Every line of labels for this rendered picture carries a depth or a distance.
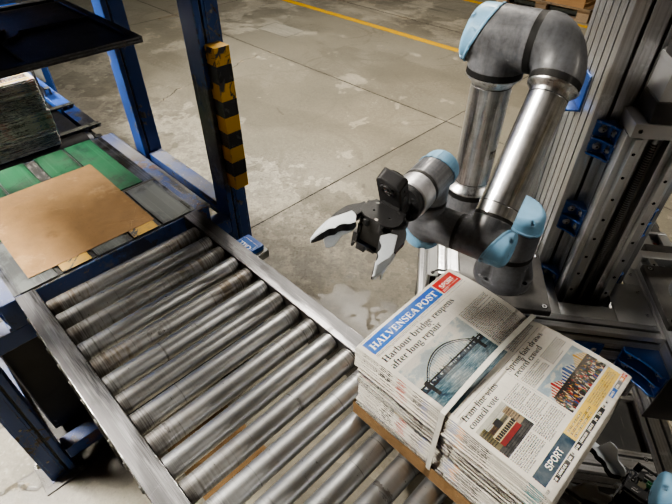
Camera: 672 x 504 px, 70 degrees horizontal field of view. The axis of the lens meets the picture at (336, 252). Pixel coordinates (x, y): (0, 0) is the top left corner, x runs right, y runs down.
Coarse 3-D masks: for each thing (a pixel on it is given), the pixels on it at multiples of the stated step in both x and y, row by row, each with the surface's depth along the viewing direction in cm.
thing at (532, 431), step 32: (544, 352) 84; (576, 352) 84; (512, 384) 79; (544, 384) 79; (576, 384) 79; (608, 384) 79; (480, 416) 75; (512, 416) 75; (544, 416) 75; (576, 416) 75; (608, 416) 81; (480, 448) 72; (512, 448) 71; (544, 448) 71; (576, 448) 71; (448, 480) 85; (480, 480) 77; (512, 480) 70; (544, 480) 68
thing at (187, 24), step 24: (192, 0) 123; (216, 0) 127; (192, 24) 127; (216, 24) 130; (192, 48) 133; (192, 72) 139; (216, 120) 145; (216, 144) 150; (216, 168) 158; (216, 192) 166; (240, 192) 166; (240, 216) 171
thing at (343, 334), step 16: (192, 224) 149; (208, 224) 148; (224, 240) 143; (240, 256) 137; (256, 256) 137; (256, 272) 132; (272, 272) 132; (272, 288) 128; (288, 288) 128; (288, 304) 126; (304, 304) 123; (320, 304) 124; (320, 320) 119; (336, 320) 119; (336, 336) 116; (352, 336) 116; (336, 352) 119; (352, 352) 113; (352, 368) 116
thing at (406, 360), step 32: (448, 288) 95; (480, 288) 95; (416, 320) 89; (448, 320) 89; (480, 320) 90; (384, 352) 84; (416, 352) 84; (448, 352) 84; (384, 384) 84; (416, 384) 79; (384, 416) 92; (416, 416) 82; (416, 448) 88
